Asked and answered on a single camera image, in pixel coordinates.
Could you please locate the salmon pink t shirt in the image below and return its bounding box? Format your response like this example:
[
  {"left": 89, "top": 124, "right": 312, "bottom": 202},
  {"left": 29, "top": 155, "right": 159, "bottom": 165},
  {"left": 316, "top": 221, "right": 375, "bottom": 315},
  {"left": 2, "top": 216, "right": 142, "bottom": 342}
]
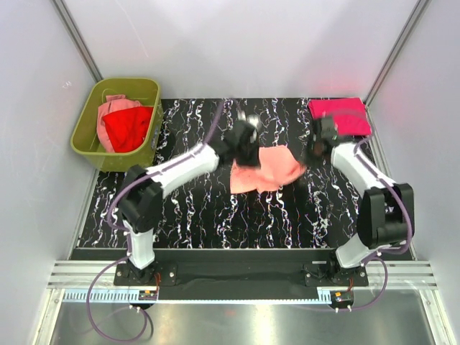
[{"left": 229, "top": 145, "right": 306, "bottom": 194}]

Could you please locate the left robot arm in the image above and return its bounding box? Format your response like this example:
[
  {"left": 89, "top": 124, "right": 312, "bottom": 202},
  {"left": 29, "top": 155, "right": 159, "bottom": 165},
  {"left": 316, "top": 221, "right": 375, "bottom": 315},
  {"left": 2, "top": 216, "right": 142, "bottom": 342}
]
[{"left": 117, "top": 115, "right": 261, "bottom": 285}]

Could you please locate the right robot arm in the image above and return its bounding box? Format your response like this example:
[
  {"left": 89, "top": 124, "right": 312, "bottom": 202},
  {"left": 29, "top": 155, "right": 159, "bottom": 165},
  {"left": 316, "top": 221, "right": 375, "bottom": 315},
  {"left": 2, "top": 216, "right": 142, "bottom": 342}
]
[{"left": 305, "top": 114, "right": 415, "bottom": 285}]

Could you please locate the folded magenta t shirt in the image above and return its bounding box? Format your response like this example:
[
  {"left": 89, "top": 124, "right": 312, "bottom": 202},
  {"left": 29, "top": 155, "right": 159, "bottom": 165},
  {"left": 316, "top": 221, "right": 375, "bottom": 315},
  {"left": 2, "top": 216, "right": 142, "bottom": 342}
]
[{"left": 308, "top": 97, "right": 372, "bottom": 137}]

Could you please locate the red t shirt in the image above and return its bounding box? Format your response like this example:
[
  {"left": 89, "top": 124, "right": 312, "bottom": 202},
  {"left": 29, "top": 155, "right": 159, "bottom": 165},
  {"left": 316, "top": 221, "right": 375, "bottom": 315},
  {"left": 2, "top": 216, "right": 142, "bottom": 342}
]
[{"left": 99, "top": 106, "right": 154, "bottom": 153}]

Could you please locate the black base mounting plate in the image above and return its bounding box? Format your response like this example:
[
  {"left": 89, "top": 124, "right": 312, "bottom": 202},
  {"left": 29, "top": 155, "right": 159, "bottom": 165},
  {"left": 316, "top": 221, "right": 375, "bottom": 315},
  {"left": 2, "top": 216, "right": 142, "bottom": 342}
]
[{"left": 116, "top": 249, "right": 365, "bottom": 286}]

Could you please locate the dusty pink t shirt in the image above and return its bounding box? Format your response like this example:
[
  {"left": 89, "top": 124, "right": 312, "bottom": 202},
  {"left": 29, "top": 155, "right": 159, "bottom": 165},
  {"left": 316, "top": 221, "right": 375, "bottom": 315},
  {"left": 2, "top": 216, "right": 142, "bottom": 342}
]
[{"left": 96, "top": 95, "right": 142, "bottom": 141}]

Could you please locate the olive green plastic bin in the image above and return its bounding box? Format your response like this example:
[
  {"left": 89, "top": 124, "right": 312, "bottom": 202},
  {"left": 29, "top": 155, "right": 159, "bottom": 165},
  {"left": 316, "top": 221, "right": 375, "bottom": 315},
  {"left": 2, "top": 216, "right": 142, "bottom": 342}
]
[{"left": 70, "top": 78, "right": 163, "bottom": 172}]

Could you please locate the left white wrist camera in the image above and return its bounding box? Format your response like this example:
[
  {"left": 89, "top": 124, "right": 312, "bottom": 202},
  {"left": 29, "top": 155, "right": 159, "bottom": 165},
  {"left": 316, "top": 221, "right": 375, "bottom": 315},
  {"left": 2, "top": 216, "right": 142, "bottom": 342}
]
[{"left": 237, "top": 111, "right": 261, "bottom": 131}]

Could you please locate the aluminium frame rail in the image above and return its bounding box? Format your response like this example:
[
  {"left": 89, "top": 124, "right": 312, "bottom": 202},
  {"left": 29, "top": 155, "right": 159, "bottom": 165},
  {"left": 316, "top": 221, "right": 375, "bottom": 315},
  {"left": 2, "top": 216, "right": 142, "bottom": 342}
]
[{"left": 47, "top": 261, "right": 437, "bottom": 305}]

